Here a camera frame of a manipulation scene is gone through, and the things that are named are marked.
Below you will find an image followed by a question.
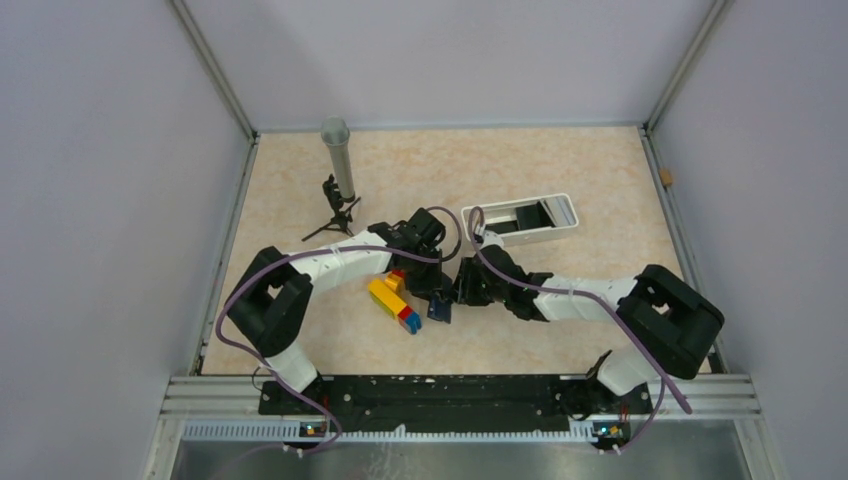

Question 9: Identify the dark blue card holder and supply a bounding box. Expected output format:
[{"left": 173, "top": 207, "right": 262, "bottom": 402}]
[{"left": 427, "top": 296, "right": 453, "bottom": 324}]

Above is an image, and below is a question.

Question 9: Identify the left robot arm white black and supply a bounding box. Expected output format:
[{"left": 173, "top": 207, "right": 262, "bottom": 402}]
[{"left": 220, "top": 208, "right": 446, "bottom": 414}]

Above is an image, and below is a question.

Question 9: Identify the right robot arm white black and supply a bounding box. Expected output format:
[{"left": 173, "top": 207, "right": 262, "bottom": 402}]
[{"left": 453, "top": 245, "right": 725, "bottom": 412}]

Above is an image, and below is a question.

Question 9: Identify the white card tray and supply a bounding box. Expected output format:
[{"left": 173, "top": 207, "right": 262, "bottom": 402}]
[{"left": 480, "top": 193, "right": 580, "bottom": 246}]

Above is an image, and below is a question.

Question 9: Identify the black card in tray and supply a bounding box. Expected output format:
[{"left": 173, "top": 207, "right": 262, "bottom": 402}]
[{"left": 487, "top": 202, "right": 555, "bottom": 234}]

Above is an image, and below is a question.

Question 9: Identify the red yellow toy brick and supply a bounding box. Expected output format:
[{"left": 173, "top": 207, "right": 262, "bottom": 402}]
[{"left": 384, "top": 270, "right": 405, "bottom": 293}]

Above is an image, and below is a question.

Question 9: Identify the yellow green toy brick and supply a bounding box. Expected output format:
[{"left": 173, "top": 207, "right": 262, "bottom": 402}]
[{"left": 368, "top": 279, "right": 409, "bottom": 319}]

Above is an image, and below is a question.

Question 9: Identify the red blue toy brick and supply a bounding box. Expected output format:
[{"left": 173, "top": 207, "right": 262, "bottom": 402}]
[{"left": 397, "top": 307, "right": 422, "bottom": 335}]

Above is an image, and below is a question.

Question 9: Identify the black mini tripod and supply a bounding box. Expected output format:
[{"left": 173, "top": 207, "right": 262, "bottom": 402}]
[{"left": 301, "top": 174, "right": 361, "bottom": 242}]

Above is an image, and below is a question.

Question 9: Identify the grey microphone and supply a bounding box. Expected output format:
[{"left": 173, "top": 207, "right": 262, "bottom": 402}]
[{"left": 320, "top": 116, "right": 356, "bottom": 202}]

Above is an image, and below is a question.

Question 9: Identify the small brown cork piece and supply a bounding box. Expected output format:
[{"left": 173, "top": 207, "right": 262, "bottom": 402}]
[{"left": 658, "top": 168, "right": 674, "bottom": 188}]

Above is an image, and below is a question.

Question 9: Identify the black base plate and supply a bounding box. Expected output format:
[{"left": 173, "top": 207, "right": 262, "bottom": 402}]
[{"left": 258, "top": 374, "right": 653, "bottom": 433}]

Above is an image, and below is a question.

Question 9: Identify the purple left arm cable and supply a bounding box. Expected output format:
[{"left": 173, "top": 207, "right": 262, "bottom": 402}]
[{"left": 215, "top": 206, "right": 464, "bottom": 455}]

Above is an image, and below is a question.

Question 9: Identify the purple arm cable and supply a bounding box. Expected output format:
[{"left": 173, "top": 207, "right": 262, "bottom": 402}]
[
  {"left": 215, "top": 206, "right": 464, "bottom": 455},
  {"left": 467, "top": 206, "right": 694, "bottom": 455}
]

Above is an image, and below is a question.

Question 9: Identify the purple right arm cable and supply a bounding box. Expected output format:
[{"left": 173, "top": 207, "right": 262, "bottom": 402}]
[{"left": 467, "top": 206, "right": 694, "bottom": 455}]

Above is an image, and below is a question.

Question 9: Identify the aluminium frame rail right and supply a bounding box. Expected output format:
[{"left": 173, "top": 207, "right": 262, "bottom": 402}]
[{"left": 639, "top": 0, "right": 733, "bottom": 372}]

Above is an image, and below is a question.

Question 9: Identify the aluminium frame rail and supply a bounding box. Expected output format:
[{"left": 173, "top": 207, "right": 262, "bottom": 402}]
[
  {"left": 639, "top": 0, "right": 733, "bottom": 372},
  {"left": 168, "top": 1, "right": 256, "bottom": 376}
]

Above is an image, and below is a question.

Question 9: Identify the aluminium frame rail left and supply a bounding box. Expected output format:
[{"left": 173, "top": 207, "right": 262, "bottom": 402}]
[{"left": 168, "top": 1, "right": 256, "bottom": 376}]

